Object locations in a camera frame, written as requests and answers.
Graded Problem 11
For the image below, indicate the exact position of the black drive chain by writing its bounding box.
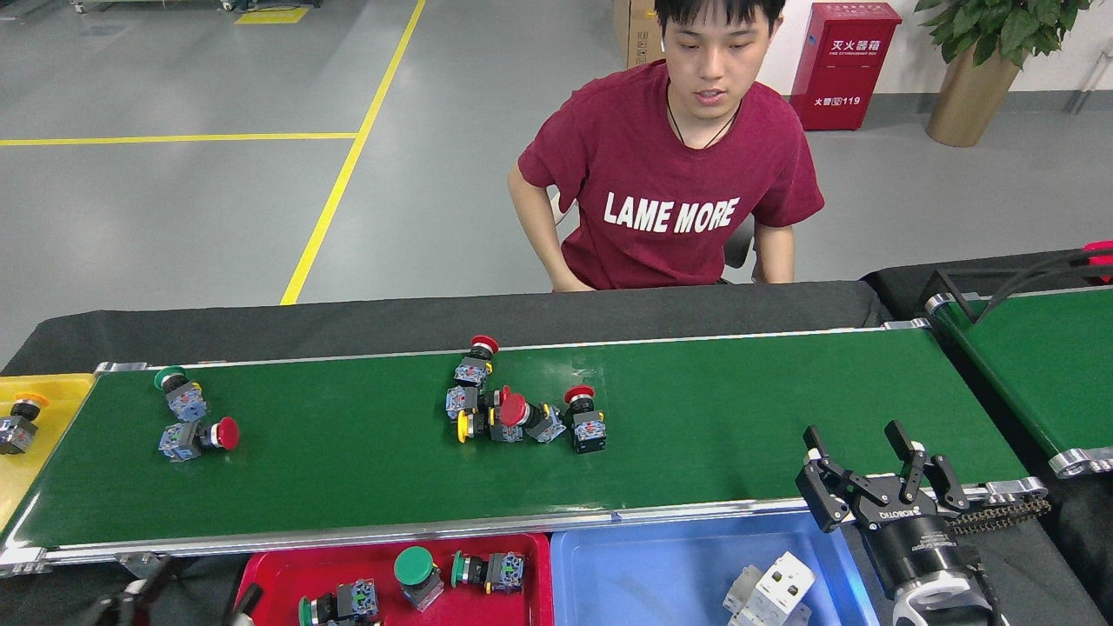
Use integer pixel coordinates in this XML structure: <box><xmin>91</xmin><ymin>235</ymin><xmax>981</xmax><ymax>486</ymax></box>
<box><xmin>948</xmin><ymin>496</ymin><xmax>1051</xmax><ymax>536</ymax></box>

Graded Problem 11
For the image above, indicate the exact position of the blue plastic tray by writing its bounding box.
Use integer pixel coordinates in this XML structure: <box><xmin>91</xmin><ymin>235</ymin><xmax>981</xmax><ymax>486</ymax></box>
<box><xmin>550</xmin><ymin>511</ymin><xmax>881</xmax><ymax>626</ymax></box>

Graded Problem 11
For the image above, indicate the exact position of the yellow plastic tray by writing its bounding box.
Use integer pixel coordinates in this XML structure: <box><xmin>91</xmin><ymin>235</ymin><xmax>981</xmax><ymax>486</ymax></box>
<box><xmin>0</xmin><ymin>374</ymin><xmax>97</xmax><ymax>531</ymax></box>

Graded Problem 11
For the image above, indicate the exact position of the grey office chair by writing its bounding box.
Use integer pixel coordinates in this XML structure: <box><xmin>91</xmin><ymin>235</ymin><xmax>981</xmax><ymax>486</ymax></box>
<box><xmin>548</xmin><ymin>191</ymin><xmax>756</xmax><ymax>283</ymax></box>

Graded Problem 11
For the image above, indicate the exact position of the person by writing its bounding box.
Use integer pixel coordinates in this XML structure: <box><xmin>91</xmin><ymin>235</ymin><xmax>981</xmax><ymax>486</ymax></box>
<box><xmin>507</xmin><ymin>0</ymin><xmax>825</xmax><ymax>292</ymax></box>

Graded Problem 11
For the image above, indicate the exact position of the red push button switch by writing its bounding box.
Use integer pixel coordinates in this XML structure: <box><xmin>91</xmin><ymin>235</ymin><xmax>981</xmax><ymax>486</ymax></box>
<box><xmin>158</xmin><ymin>416</ymin><xmax>240</xmax><ymax>462</ymax></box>
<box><xmin>445</xmin><ymin>385</ymin><xmax>512</xmax><ymax>420</ymax></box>
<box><xmin>563</xmin><ymin>385</ymin><xmax>607</xmax><ymax>455</ymax></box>
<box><xmin>452</xmin><ymin>335</ymin><xmax>500</xmax><ymax>389</ymax></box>
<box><xmin>498</xmin><ymin>393</ymin><xmax>566</xmax><ymax>444</ymax></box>

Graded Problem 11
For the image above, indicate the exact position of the gold plant pot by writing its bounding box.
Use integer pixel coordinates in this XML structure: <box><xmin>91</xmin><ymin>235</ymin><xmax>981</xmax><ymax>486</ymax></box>
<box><xmin>926</xmin><ymin>42</ymin><xmax>1025</xmax><ymax>147</ymax></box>

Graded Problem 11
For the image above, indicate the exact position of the metal wheeled cart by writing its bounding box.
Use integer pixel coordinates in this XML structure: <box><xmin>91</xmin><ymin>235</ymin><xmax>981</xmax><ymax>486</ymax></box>
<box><xmin>70</xmin><ymin>0</ymin><xmax>236</xmax><ymax>14</ymax></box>

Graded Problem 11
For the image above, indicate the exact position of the black cable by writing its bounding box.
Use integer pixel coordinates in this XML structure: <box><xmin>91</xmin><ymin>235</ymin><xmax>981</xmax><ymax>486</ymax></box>
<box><xmin>978</xmin><ymin>246</ymin><xmax>1113</xmax><ymax>323</ymax></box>

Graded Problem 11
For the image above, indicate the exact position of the large black table cloth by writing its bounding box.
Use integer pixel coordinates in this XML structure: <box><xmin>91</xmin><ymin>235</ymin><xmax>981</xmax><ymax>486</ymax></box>
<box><xmin>0</xmin><ymin>280</ymin><xmax>1110</xmax><ymax>626</ymax></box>

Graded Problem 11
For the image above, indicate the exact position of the brown cardboard box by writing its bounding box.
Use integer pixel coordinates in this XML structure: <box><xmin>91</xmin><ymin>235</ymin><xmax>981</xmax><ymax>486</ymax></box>
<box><xmin>614</xmin><ymin>0</ymin><xmax>666</xmax><ymax>69</ymax></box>

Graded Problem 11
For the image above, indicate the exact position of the red fire extinguisher cabinet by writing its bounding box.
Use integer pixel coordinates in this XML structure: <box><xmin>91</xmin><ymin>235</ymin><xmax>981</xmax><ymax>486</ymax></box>
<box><xmin>789</xmin><ymin>2</ymin><xmax>903</xmax><ymax>131</ymax></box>

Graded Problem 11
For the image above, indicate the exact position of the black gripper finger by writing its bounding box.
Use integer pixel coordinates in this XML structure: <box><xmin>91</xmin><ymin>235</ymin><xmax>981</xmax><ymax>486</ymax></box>
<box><xmin>228</xmin><ymin>581</ymin><xmax>266</xmax><ymax>626</ymax></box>
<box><xmin>91</xmin><ymin>556</ymin><xmax>175</xmax><ymax>626</ymax></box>

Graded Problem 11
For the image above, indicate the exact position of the green potted plant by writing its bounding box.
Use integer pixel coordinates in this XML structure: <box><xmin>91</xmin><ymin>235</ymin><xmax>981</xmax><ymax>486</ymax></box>
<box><xmin>915</xmin><ymin>0</ymin><xmax>1096</xmax><ymax>66</ymax></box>

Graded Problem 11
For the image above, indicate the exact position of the long green conveyor belt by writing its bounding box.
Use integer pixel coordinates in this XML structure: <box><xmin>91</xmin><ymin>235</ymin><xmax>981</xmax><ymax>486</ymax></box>
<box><xmin>0</xmin><ymin>317</ymin><xmax>1051</xmax><ymax>576</ymax></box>

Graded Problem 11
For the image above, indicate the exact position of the yellow push button switch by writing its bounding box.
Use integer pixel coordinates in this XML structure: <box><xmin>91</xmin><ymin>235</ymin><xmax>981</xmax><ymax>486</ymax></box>
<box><xmin>457</xmin><ymin>406</ymin><xmax>524</xmax><ymax>444</ymax></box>
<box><xmin>0</xmin><ymin>393</ymin><xmax>50</xmax><ymax>455</ymax></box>

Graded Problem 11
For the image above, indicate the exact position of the red plastic tray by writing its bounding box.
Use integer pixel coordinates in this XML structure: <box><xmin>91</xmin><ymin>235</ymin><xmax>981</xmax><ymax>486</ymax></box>
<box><xmin>235</xmin><ymin>532</ymin><xmax>553</xmax><ymax>626</ymax></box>

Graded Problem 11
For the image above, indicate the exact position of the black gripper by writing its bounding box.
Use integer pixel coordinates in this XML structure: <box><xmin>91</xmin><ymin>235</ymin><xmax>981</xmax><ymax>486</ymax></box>
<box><xmin>796</xmin><ymin>420</ymin><xmax>979</xmax><ymax>599</ymax></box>

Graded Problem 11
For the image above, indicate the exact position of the green feeder conveyor belt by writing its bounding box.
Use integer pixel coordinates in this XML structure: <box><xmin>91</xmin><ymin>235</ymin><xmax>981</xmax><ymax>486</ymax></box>
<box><xmin>923</xmin><ymin>285</ymin><xmax>1113</xmax><ymax>479</ymax></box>

